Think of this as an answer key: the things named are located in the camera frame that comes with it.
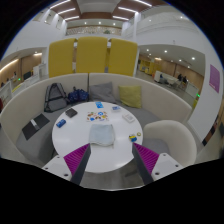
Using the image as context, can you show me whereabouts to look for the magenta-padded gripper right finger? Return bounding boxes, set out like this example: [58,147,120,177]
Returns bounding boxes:
[130,142,184,186]

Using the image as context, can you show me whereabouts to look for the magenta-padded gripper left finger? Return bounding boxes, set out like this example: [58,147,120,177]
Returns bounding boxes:
[41,143,92,186]

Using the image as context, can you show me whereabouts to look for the cream armchair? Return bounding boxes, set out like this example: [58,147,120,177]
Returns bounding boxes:
[142,119,198,168]

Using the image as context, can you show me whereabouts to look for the blue rectangular box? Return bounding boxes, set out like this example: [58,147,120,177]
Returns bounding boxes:
[55,118,67,129]

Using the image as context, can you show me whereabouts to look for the flat white box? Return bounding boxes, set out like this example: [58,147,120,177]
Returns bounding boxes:
[121,113,136,124]

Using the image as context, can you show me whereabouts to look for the colourful sticker sheet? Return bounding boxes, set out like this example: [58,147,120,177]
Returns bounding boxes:
[86,110,110,123]

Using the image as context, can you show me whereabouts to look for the dark brown wallet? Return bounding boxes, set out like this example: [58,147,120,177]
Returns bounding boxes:
[64,107,79,119]

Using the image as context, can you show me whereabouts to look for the small white block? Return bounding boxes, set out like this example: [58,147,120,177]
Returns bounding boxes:
[29,119,40,130]

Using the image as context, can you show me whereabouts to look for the navy dotted bag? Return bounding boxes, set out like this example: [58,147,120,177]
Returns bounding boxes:
[67,87,90,104]

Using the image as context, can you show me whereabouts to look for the grey backpack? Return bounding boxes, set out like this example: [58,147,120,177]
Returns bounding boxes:
[43,82,69,113]

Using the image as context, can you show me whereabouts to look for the yellow-green cushion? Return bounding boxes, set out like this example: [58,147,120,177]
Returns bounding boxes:
[118,85,143,110]

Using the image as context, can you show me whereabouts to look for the grey cushion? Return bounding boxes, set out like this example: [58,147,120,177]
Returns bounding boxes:
[88,81,118,104]

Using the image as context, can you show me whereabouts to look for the curved cream sofa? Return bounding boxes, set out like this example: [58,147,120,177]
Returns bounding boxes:
[0,72,194,168]

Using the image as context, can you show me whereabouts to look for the person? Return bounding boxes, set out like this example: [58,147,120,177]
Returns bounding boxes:
[176,73,189,85]

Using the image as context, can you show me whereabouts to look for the yellow partition panel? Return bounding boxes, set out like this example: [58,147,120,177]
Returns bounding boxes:
[75,35,108,74]
[48,37,77,79]
[107,37,139,78]

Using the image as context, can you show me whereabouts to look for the ceiling strip lights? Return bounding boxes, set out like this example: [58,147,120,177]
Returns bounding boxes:
[49,0,153,21]

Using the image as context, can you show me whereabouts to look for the pink wall poster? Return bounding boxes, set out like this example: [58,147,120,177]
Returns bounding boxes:
[208,64,222,94]

